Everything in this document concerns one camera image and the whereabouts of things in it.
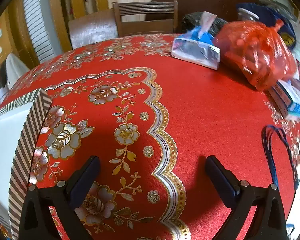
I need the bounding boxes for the dark wooden chair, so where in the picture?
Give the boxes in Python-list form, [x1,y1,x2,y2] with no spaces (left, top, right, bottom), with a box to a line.
[113,0,178,37]

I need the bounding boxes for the white louvered door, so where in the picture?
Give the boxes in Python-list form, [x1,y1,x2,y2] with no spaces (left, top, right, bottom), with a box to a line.
[23,0,55,63]

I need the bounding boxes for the tissue pack in plastic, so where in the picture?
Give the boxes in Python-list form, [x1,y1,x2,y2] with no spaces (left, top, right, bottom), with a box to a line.
[171,11,220,70]

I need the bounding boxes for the black plastic bag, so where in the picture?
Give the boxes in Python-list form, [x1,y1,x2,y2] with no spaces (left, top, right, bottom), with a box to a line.
[181,12,227,36]

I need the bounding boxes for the white jacket on chair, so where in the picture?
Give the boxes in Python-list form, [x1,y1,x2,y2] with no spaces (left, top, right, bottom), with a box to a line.
[0,53,30,90]

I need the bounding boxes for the red plastic bag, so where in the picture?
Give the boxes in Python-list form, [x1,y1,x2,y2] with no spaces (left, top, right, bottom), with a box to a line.
[213,19,297,91]

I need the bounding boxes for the blue cord lanyard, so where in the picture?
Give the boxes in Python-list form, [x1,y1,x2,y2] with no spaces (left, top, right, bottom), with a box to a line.
[261,125,300,190]

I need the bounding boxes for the navy blue cap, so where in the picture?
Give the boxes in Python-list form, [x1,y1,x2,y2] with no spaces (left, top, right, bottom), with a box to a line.
[236,3,296,50]

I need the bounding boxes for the blue white small box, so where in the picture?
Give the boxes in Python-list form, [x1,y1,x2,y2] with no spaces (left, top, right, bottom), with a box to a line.
[268,80,300,121]

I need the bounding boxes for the striped white tray box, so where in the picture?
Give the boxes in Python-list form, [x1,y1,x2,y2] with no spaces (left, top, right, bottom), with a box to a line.
[0,88,52,239]

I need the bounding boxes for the red floral tablecloth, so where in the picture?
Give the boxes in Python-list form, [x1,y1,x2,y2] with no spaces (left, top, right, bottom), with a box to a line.
[5,35,300,239]

